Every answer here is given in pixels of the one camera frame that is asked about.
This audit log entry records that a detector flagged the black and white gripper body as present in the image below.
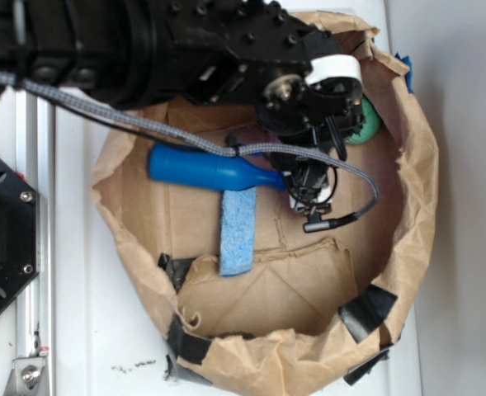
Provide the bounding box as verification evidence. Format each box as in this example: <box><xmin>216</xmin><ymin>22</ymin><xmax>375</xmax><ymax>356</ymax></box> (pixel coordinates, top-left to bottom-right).
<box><xmin>256</xmin><ymin>31</ymin><xmax>365</xmax><ymax>143</ymax></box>

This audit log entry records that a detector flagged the green textured ball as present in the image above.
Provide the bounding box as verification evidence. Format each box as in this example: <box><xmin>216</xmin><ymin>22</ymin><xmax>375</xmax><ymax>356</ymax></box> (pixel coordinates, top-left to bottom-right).
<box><xmin>345</xmin><ymin>97</ymin><xmax>381</xmax><ymax>145</ymax></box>

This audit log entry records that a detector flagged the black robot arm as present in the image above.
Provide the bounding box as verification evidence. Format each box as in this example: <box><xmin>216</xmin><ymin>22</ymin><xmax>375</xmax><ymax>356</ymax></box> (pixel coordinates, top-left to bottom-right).
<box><xmin>0</xmin><ymin>1</ymin><xmax>365</xmax><ymax>144</ymax></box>

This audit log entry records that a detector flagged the blue sponge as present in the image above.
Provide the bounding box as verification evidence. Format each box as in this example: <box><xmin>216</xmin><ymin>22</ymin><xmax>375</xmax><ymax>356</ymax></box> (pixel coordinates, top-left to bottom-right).
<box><xmin>219</xmin><ymin>187</ymin><xmax>257</xmax><ymax>277</ymax></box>

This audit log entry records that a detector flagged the blue plastic bottle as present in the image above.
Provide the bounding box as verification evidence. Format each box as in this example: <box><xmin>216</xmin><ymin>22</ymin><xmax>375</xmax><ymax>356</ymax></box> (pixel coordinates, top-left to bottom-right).
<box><xmin>148</xmin><ymin>144</ymin><xmax>285</xmax><ymax>191</ymax></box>

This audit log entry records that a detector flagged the brown paper bag tray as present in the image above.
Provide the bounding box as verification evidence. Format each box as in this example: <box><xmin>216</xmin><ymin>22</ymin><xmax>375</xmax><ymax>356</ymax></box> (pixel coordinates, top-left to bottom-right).
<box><xmin>91</xmin><ymin>12</ymin><xmax>439</xmax><ymax>395</ymax></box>

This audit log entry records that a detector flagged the white cutting board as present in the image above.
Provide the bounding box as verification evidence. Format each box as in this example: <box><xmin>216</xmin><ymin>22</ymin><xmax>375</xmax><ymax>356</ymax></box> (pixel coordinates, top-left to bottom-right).
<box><xmin>52</xmin><ymin>0</ymin><xmax>423</xmax><ymax>396</ymax></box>

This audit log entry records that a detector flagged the grey braided cable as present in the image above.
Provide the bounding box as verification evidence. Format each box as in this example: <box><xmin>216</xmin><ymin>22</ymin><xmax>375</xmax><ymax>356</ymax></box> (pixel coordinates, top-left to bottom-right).
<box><xmin>0</xmin><ymin>68</ymin><xmax>380</xmax><ymax>234</ymax></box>

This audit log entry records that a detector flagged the aluminium frame rail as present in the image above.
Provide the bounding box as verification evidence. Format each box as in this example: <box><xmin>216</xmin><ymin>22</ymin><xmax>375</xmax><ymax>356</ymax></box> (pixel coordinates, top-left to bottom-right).
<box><xmin>16</xmin><ymin>92</ymin><xmax>56</xmax><ymax>395</ymax></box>

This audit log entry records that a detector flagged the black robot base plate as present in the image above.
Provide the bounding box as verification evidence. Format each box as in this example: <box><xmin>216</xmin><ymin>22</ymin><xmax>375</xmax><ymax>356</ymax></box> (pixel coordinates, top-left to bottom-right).
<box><xmin>0</xmin><ymin>159</ymin><xmax>39</xmax><ymax>314</ymax></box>

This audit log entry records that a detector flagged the metal corner bracket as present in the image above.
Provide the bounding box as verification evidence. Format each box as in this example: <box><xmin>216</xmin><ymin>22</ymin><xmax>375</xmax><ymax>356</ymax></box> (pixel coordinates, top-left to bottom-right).
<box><xmin>3</xmin><ymin>356</ymin><xmax>50</xmax><ymax>396</ymax></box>

